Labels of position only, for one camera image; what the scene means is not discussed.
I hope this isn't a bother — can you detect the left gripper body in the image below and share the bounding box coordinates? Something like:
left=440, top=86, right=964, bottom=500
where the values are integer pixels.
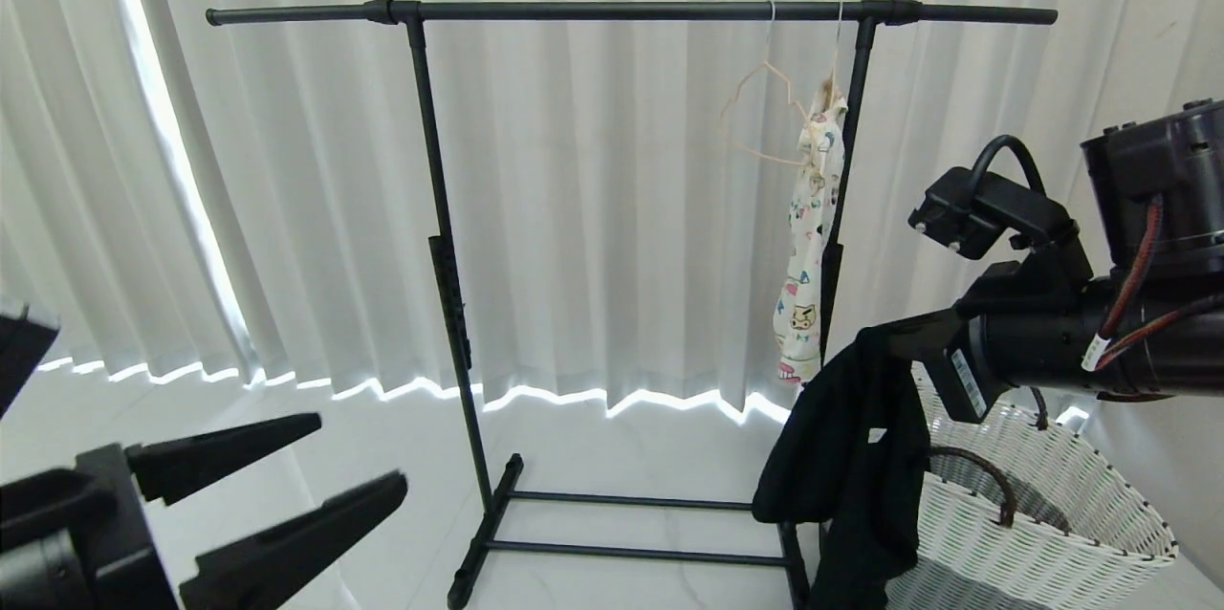
left=0, top=443, right=178, bottom=610

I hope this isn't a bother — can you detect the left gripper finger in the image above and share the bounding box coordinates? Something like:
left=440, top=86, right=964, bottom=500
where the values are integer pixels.
left=127, top=412, right=323, bottom=506
left=180, top=471, right=409, bottom=610

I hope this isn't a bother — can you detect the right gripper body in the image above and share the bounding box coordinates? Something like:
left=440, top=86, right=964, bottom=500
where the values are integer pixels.
left=923, top=304, right=1103, bottom=425

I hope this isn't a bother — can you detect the black garment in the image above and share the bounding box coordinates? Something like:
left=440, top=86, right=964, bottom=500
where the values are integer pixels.
left=751, top=323, right=933, bottom=610

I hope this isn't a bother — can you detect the cream printed garment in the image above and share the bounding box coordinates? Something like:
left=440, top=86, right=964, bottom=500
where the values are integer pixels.
left=773, top=79, right=850, bottom=391

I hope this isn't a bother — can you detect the pink clothes hanger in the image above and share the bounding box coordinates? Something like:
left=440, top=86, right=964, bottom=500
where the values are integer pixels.
left=828, top=1, right=850, bottom=109
left=720, top=1, right=812, bottom=167

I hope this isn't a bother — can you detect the white laundry basket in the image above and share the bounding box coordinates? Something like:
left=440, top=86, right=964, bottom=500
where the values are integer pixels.
left=885, top=361, right=1179, bottom=610

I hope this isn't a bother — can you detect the black clothes rack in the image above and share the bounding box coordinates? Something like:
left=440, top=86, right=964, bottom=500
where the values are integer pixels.
left=206, top=0, right=1058, bottom=610

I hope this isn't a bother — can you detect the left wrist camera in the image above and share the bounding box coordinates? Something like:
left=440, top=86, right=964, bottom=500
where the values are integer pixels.
left=0, top=299, right=60, bottom=418

